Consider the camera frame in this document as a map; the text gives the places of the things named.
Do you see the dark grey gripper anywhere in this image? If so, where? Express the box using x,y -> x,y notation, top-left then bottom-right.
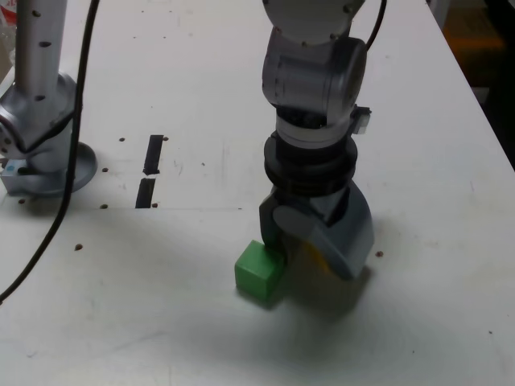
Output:
258,186 -> 377,281

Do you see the yellow cube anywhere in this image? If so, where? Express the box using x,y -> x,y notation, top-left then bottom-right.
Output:
299,236 -> 335,277

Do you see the green cube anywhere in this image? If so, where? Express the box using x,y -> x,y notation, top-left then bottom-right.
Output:
234,240 -> 286,309

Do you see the black tape strip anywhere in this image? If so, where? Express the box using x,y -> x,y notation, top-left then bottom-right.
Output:
134,134 -> 165,209

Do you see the clear plastic bottle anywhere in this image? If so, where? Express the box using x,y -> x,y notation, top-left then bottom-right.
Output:
0,0 -> 19,49

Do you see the small gripper-mounted camera box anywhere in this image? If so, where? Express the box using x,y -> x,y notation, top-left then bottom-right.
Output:
352,105 -> 372,136

